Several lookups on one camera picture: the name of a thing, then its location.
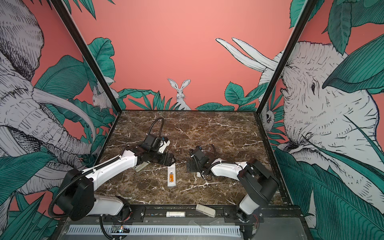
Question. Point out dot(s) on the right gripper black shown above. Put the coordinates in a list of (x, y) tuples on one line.
[(192, 163)]

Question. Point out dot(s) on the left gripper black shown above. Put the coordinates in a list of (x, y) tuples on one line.
[(169, 162)]

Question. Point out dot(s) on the white remote control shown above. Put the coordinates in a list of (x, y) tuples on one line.
[(171, 169)]

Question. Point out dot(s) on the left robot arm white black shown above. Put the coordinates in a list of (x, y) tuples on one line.
[(76, 197)]

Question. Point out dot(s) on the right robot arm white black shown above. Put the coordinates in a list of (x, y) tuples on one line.
[(259, 183)]

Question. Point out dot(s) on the grey stapler-like holder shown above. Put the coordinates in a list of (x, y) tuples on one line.
[(140, 167)]

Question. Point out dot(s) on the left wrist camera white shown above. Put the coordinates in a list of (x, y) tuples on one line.
[(165, 142)]

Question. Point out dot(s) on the grey box on rail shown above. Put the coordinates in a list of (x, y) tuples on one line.
[(206, 210)]

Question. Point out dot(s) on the white cylinder on rail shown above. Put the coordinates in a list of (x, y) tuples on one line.
[(175, 214)]

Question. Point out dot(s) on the black front mounting rail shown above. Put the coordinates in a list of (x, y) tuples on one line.
[(230, 213)]

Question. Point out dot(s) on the white slotted cable duct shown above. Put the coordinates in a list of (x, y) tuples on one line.
[(162, 230)]

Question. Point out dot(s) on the black left frame post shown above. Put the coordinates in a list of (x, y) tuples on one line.
[(62, 11)]

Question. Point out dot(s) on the black frame post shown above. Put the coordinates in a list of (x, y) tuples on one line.
[(299, 27), (62, 11)]

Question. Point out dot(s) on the black right frame post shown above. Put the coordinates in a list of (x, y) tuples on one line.
[(299, 27)]

